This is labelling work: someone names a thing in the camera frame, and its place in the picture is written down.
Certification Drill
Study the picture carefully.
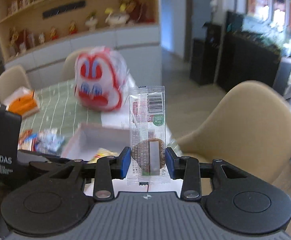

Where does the pink cardboard box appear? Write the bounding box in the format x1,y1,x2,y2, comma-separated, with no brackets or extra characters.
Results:
61,123,130,161

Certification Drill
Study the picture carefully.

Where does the wooden display shelf cabinet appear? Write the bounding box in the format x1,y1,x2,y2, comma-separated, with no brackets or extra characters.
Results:
0,0,162,88

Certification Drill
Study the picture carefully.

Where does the green checkered tablecloth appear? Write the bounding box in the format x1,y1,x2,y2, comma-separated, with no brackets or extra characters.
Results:
20,80,101,156

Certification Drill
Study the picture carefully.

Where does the red chips snack bag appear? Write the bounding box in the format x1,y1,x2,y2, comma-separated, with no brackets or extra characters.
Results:
18,129,33,149

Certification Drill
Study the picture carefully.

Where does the clear brown cookie snack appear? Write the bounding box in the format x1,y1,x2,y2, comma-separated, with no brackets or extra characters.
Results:
127,86,169,185

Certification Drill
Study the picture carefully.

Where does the black fish tank cabinet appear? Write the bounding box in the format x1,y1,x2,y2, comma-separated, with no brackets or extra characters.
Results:
190,11,291,95

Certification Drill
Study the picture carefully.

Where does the beige chair right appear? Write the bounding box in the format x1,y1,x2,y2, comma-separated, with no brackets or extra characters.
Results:
177,81,291,183

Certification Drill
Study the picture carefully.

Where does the beige chair far left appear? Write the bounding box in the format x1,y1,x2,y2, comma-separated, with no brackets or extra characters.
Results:
0,65,32,103

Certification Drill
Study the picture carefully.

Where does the beige chair behind table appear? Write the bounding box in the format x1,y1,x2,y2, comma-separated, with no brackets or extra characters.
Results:
61,47,93,81

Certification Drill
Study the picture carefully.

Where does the orange tissue box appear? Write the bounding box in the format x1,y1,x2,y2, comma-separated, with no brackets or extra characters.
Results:
3,87,40,119

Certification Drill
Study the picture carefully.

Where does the blue clear snack packet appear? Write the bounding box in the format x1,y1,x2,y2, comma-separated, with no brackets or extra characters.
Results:
34,128,65,155

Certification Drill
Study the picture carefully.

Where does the red white rabbit pillow bag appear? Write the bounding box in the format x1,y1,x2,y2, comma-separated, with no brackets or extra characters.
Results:
74,46,129,112

